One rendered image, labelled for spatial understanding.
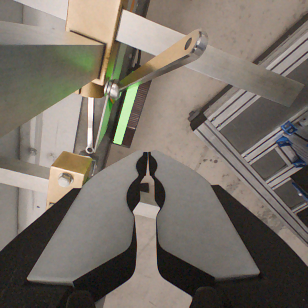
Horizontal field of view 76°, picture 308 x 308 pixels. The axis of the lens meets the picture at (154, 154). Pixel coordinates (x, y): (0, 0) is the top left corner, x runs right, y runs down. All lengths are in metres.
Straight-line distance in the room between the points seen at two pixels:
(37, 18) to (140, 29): 0.33
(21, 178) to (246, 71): 0.35
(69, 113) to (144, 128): 0.70
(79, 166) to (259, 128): 0.94
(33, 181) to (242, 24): 1.10
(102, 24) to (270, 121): 0.98
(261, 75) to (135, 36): 0.16
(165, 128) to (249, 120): 0.46
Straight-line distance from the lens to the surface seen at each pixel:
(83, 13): 0.25
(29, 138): 0.63
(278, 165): 1.28
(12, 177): 0.38
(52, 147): 0.62
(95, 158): 0.48
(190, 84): 1.15
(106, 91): 0.28
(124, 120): 0.44
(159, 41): 0.25
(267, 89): 0.30
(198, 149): 1.30
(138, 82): 0.17
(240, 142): 1.10
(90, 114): 0.44
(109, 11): 0.25
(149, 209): 0.36
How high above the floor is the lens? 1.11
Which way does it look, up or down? 61 degrees down
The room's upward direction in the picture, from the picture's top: 178 degrees clockwise
